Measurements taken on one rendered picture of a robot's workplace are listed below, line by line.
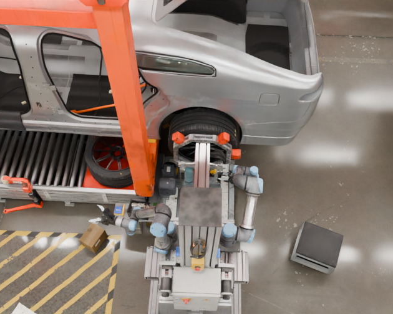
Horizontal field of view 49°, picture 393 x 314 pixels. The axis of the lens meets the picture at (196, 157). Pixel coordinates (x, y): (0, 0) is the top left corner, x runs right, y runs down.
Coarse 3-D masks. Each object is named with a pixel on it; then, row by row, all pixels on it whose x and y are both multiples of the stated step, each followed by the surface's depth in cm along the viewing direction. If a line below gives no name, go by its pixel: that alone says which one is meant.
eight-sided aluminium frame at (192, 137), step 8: (192, 136) 386; (200, 136) 388; (208, 136) 387; (216, 136) 388; (176, 144) 398; (184, 144) 392; (216, 144) 389; (176, 152) 405; (176, 160) 417; (184, 160) 426
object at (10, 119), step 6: (0, 114) 411; (6, 114) 411; (12, 114) 411; (18, 114) 410; (0, 120) 416; (6, 120) 416; (12, 120) 416; (18, 120) 416; (0, 126) 423; (6, 126) 422; (12, 126) 421; (18, 126) 421
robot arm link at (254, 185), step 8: (248, 176) 349; (248, 184) 345; (256, 184) 344; (248, 192) 347; (256, 192) 345; (248, 200) 348; (256, 200) 349; (248, 208) 348; (248, 216) 349; (240, 224) 354; (248, 224) 349; (240, 232) 350; (248, 232) 349; (240, 240) 352; (248, 240) 350
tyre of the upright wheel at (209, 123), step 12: (204, 108) 395; (180, 120) 398; (192, 120) 391; (204, 120) 388; (216, 120) 391; (228, 120) 399; (180, 132) 391; (192, 132) 390; (204, 132) 389; (216, 132) 388; (228, 132) 393; (168, 144) 410
